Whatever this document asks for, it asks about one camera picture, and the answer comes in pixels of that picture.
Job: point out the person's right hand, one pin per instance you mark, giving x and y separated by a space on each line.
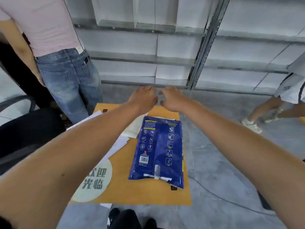
175 100

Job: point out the person's left hand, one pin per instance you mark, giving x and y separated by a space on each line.
142 100

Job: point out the person's left thumb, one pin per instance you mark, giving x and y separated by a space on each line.
155 100

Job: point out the person's right thumb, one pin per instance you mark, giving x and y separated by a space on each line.
163 103

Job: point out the person's left forearm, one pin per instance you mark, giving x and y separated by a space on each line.
71 152

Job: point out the person's right forearm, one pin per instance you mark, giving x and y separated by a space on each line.
245 150

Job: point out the blue plastic packet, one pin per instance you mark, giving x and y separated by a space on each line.
157 152

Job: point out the white paper sheets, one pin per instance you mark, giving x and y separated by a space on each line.
116 145

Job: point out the grey metal shelf rack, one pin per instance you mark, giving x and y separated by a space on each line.
203 51

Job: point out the black phone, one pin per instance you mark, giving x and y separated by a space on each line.
86 60

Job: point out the round white sticker green print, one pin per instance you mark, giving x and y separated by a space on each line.
95 183

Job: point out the person's black shoes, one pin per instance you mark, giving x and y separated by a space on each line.
126 219

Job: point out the black office chair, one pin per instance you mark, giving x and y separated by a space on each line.
26 133

